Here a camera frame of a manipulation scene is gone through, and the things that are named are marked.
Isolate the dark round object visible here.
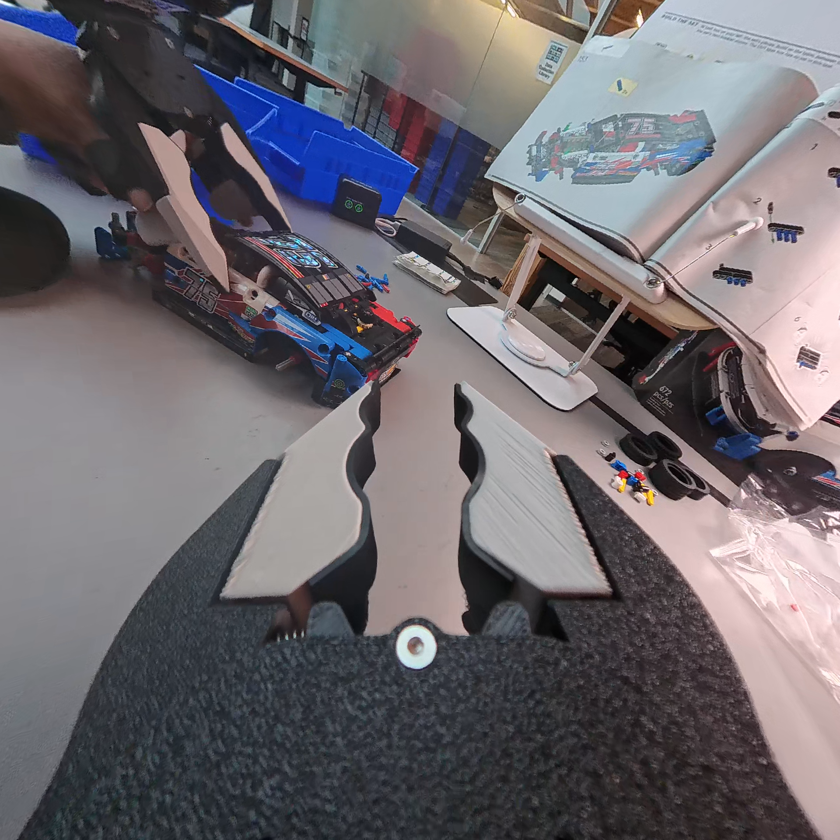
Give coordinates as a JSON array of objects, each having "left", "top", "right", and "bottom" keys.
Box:
[{"left": 0, "top": 187, "right": 72, "bottom": 298}]

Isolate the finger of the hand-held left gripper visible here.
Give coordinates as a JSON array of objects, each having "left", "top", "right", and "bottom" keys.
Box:
[
  {"left": 134, "top": 123, "right": 232, "bottom": 294},
  {"left": 209, "top": 123, "right": 293, "bottom": 232}
]

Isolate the black charger with green lights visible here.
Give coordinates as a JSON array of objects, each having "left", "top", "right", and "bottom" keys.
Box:
[{"left": 330, "top": 174, "right": 383, "bottom": 229}]

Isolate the white printed paper sheet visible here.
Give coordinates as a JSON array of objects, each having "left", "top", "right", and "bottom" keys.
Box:
[{"left": 646, "top": 0, "right": 840, "bottom": 74}]

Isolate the pile of small coloured bricks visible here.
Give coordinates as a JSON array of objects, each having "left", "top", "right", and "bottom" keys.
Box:
[{"left": 596, "top": 443, "right": 658, "bottom": 508}]

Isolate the small folded sticker sheet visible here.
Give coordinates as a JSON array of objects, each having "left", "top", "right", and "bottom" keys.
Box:
[{"left": 392, "top": 251, "right": 462, "bottom": 294}]

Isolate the long wooden table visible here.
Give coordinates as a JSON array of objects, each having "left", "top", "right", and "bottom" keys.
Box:
[{"left": 217, "top": 13, "right": 352, "bottom": 106}]

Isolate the white book stand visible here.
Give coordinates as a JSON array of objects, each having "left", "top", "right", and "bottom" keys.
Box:
[{"left": 446, "top": 182, "right": 767, "bottom": 413}]

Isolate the toy car instruction booklet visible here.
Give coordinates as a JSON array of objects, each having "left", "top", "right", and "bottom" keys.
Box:
[{"left": 486, "top": 36, "right": 840, "bottom": 431}]

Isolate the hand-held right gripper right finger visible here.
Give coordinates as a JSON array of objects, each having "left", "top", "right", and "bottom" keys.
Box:
[{"left": 454, "top": 382, "right": 614, "bottom": 621}]

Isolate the black power adapter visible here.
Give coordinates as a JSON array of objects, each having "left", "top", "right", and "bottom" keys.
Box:
[{"left": 397, "top": 220, "right": 454, "bottom": 261}]

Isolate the person's left hand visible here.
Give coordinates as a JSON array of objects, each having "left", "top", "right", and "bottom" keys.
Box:
[{"left": 0, "top": 25, "right": 156, "bottom": 214}]

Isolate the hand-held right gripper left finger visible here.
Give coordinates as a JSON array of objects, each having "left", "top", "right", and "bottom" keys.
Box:
[{"left": 220, "top": 381, "right": 383, "bottom": 601}]

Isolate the clear plastic bag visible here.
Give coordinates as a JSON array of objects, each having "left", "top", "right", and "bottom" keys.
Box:
[{"left": 709, "top": 472, "right": 840, "bottom": 707}]

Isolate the black toy set box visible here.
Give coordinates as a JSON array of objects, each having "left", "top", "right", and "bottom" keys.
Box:
[{"left": 632, "top": 327, "right": 840, "bottom": 519}]

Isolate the stack of coloured crates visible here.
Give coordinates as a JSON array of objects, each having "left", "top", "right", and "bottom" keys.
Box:
[{"left": 361, "top": 69, "right": 493, "bottom": 221}]

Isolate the blue and red toy car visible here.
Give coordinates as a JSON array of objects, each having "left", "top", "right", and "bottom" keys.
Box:
[{"left": 94, "top": 210, "right": 423, "bottom": 408}]

